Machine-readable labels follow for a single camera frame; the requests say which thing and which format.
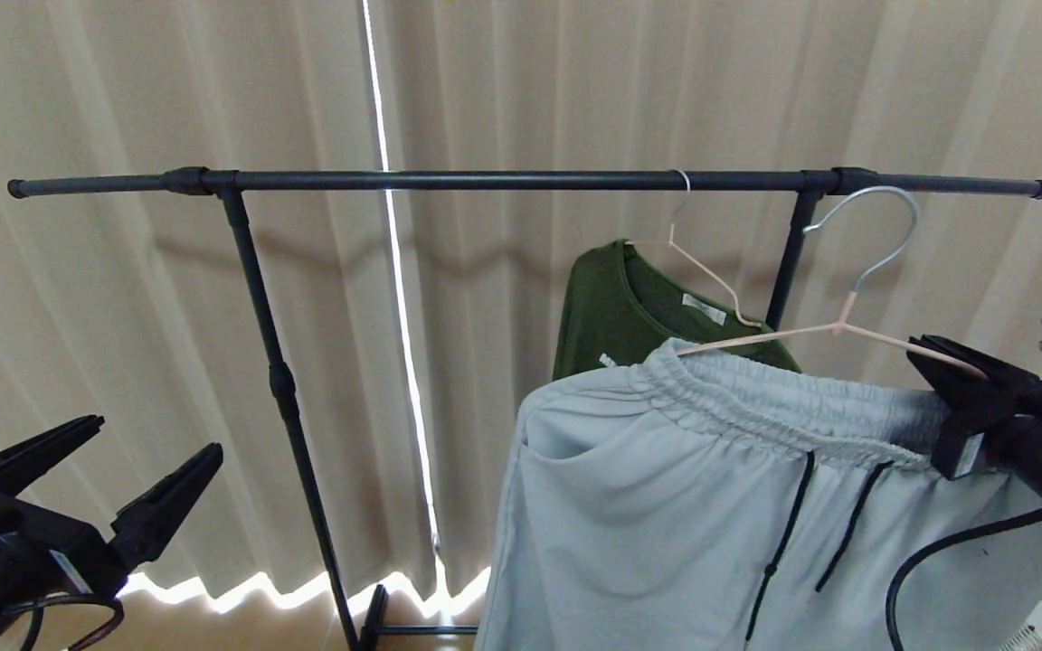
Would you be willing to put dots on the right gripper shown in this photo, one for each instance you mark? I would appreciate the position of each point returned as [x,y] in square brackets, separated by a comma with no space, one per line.
[1037,443]

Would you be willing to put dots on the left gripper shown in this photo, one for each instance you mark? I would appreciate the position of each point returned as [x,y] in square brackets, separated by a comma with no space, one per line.
[23,561]

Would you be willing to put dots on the pink clothes hanger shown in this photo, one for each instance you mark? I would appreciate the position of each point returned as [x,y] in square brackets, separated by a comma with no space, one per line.
[845,312]
[706,277]

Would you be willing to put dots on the pale grey shorts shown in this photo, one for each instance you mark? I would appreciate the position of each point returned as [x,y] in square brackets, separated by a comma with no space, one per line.
[666,506]

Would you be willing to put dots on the green printed shirt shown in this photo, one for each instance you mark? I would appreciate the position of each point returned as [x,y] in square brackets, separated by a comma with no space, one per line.
[611,307]

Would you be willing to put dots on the white laundry basket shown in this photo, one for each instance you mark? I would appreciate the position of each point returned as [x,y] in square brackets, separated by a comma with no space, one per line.
[1037,642]

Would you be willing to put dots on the black clothes rack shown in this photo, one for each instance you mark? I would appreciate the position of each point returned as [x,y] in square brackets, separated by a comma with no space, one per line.
[485,181]

